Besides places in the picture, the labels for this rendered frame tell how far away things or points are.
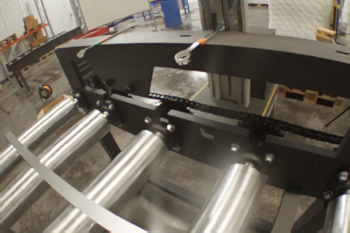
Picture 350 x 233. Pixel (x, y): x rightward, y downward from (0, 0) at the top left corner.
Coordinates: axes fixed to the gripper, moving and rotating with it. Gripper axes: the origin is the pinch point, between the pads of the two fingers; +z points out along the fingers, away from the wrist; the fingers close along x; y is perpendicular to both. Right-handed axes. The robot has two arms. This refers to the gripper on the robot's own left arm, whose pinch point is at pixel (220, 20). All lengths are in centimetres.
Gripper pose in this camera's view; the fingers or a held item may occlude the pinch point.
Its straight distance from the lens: 46.0
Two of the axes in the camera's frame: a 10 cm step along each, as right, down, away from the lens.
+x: 8.1, 1.9, -5.5
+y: -5.5, 5.7, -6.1
